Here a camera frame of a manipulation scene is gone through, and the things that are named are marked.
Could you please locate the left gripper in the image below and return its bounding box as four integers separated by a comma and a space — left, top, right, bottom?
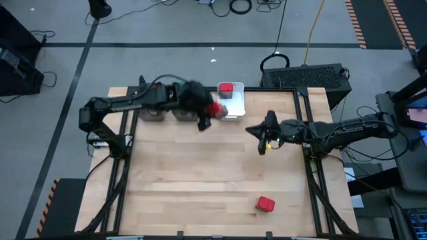
178, 80, 214, 131

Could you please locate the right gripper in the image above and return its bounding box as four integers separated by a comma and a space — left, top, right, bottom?
246, 119, 303, 156

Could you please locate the red-lidded spice tin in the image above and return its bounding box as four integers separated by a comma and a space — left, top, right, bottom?
205, 101, 230, 120
255, 195, 276, 213
219, 82, 234, 100

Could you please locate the grey plastic bin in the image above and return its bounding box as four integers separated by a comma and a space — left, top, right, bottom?
171, 109, 200, 123

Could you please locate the white plastic bin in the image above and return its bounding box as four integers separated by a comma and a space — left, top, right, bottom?
217, 81, 247, 121

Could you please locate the black perforated computer tower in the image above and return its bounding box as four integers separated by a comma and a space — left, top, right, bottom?
259, 63, 353, 109

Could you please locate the grey equipment cart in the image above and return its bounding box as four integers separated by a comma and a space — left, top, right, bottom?
376, 71, 427, 194

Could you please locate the black stand base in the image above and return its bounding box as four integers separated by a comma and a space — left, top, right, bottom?
88, 0, 113, 19

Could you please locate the tilted display screen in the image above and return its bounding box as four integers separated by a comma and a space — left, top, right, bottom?
395, 96, 427, 129

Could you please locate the black mat orange-striped edge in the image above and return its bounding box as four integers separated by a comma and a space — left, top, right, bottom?
383, 0, 427, 51
344, 0, 406, 51

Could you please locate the black mat yellow-striped edge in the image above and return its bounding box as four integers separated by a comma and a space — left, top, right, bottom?
35, 177, 88, 238

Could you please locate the keyboard with blue lights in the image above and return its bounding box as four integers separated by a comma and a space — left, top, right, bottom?
405, 208, 427, 240

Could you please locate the black equipment case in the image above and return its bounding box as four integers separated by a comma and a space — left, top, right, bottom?
0, 5, 45, 97

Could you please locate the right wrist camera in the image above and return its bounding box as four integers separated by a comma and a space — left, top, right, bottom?
266, 109, 278, 127

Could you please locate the black aluminium table frame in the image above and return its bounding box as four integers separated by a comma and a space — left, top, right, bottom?
78, 87, 360, 239

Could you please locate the black cable with loop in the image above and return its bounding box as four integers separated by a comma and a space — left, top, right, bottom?
259, 0, 288, 73

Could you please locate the black cable coil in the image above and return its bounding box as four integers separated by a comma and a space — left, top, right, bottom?
229, 0, 254, 15

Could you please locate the yellow cable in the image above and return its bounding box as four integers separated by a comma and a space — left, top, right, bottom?
302, 0, 326, 66

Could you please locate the black floor cable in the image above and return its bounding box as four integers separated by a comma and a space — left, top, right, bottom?
0, 71, 58, 104
85, 0, 181, 26
29, 29, 57, 46

